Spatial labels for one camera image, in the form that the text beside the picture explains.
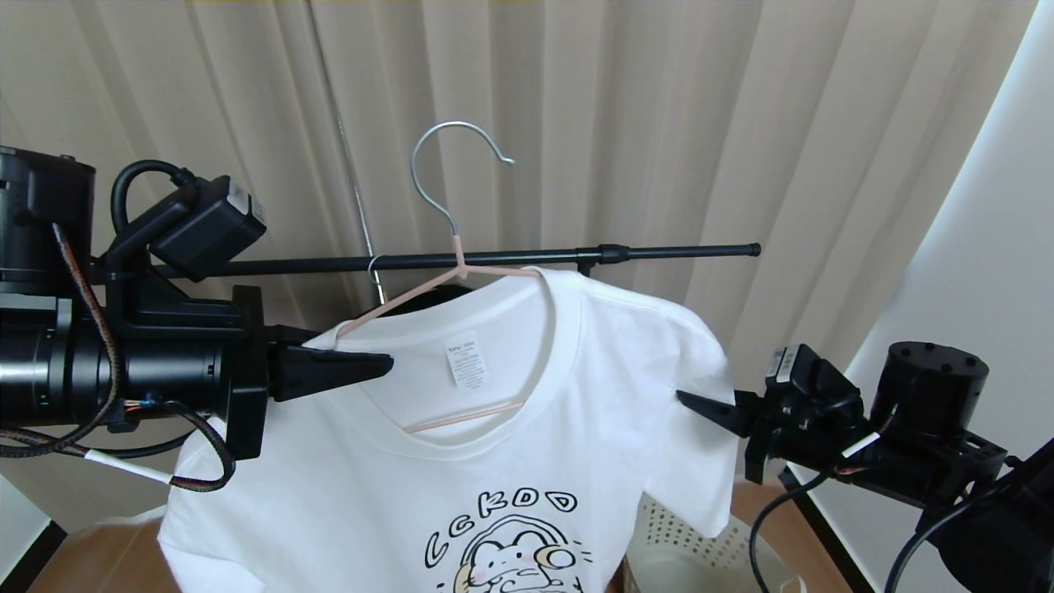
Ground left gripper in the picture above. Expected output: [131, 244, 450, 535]
[54, 284, 394, 460]

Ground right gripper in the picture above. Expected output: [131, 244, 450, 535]
[675, 389, 874, 487]

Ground black shorts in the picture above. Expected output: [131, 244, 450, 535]
[383, 282, 477, 318]

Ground white printed t-shirt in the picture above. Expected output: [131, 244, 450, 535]
[156, 268, 739, 593]

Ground white laundry basket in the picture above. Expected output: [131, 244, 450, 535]
[623, 493, 808, 593]

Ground black clothes rack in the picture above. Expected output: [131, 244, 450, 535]
[91, 243, 762, 281]

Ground beige curtain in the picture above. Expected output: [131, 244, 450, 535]
[0, 0, 1038, 528]

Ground window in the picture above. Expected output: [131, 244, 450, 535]
[778, 0, 1054, 593]

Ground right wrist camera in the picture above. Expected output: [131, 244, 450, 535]
[764, 344, 867, 414]

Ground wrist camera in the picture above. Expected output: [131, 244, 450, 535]
[764, 344, 867, 414]
[105, 175, 268, 285]

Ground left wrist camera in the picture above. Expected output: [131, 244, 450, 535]
[105, 175, 268, 285]

